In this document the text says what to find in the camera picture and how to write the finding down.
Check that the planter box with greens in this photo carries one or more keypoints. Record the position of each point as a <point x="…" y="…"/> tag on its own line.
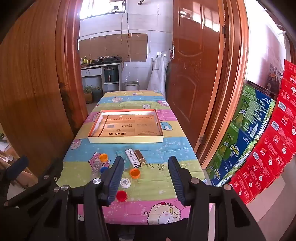
<point x="88" y="96"/>

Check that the brown rectangular box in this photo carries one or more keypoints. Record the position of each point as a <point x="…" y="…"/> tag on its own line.
<point x="140" y="157"/>

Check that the orange bottle cap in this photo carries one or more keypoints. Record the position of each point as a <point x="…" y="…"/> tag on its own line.
<point x="134" y="173"/>
<point x="103" y="157"/>

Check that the cardboard sheet on wall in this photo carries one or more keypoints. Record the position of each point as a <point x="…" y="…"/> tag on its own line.
<point x="111" y="47"/>

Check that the wooden door frame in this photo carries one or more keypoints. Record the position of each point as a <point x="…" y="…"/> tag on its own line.
<point x="231" y="92"/>

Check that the stack of red cartons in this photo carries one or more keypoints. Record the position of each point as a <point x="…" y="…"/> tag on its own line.
<point x="272" y="148"/>

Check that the blue bottle cap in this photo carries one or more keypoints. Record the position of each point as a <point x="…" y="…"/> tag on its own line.
<point x="104" y="170"/>

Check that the plain wooden door panel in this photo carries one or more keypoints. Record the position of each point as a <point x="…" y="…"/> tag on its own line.
<point x="34" y="92"/>

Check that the white cartoon print case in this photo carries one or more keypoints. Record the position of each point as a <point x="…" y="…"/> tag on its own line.
<point x="132" y="158"/>

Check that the white bottle cap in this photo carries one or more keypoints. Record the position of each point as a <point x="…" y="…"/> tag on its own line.
<point x="125" y="183"/>

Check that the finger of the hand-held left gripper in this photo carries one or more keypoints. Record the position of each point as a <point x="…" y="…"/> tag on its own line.
<point x="44" y="182"/>
<point x="17" y="166"/>

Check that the dark sauce bottle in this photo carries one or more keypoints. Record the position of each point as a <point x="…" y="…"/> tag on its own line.
<point x="90" y="60"/>

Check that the white bucket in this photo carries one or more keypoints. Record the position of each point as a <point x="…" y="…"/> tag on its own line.
<point x="132" y="86"/>

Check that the yellow oil bottle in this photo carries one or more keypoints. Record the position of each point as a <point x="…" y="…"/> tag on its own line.
<point x="84" y="60"/>

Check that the red bottle cap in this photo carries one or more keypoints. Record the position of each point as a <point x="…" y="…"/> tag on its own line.
<point x="121" y="195"/>

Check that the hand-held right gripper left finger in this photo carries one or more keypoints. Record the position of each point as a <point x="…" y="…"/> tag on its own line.
<point x="115" y="183"/>

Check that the dark green air fryer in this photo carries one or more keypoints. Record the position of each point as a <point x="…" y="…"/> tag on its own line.
<point x="111" y="74"/>

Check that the door strike plate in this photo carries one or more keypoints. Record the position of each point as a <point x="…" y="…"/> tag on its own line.
<point x="77" y="44"/>

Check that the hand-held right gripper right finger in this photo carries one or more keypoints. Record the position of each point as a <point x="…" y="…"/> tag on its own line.
<point x="177" y="183"/>

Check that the black gas stove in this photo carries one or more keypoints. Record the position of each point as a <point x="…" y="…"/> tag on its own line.
<point x="112" y="60"/>

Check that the shallow cardboard tray orange rim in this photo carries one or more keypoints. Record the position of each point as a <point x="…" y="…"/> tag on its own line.
<point x="126" y="129"/>

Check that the colourful cartoon printed tablecloth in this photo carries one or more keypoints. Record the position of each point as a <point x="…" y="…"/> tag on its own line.
<point x="148" y="201"/>

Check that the wall poster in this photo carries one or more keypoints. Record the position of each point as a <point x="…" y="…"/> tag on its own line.
<point x="275" y="77"/>

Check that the window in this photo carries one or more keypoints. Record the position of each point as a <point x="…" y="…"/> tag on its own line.
<point x="101" y="8"/>

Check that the white kitchen counter cabinet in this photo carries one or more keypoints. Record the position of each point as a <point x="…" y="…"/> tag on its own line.
<point x="92" y="71"/>

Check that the carved wooden door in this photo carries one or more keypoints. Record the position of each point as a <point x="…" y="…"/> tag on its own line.
<point x="194" y="76"/>

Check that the white woven sack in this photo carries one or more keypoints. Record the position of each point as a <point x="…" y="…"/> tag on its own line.
<point x="158" y="76"/>

